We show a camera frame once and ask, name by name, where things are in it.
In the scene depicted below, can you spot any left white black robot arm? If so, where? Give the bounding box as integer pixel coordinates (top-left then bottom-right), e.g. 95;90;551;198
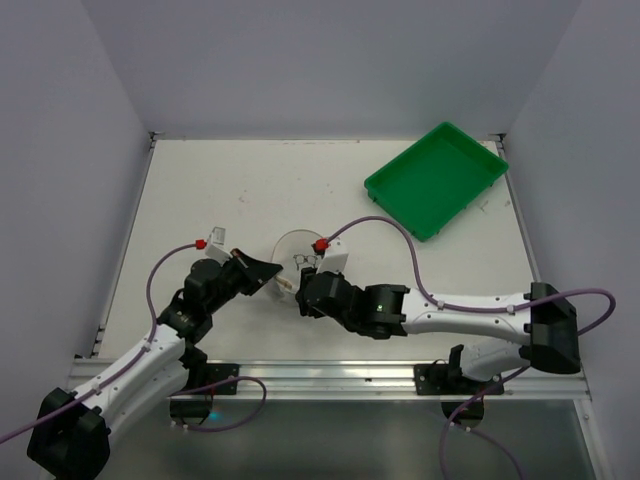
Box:
27;249;282;479

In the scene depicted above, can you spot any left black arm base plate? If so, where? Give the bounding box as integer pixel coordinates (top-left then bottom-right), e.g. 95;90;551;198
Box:
185;363;240;390

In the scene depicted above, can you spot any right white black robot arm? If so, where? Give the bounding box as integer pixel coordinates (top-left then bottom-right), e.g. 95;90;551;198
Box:
295;268;581;383

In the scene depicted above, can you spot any green plastic tray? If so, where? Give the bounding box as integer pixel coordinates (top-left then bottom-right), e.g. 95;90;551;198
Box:
364;122;508;242

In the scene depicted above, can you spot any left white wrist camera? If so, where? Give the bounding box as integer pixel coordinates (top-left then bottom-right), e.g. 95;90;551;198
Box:
194;226;231;264

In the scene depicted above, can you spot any aluminium front rail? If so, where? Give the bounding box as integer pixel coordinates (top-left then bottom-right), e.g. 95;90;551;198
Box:
67;357;594;401

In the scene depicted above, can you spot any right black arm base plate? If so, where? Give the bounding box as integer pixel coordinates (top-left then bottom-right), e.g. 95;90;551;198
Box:
413;359;449;396

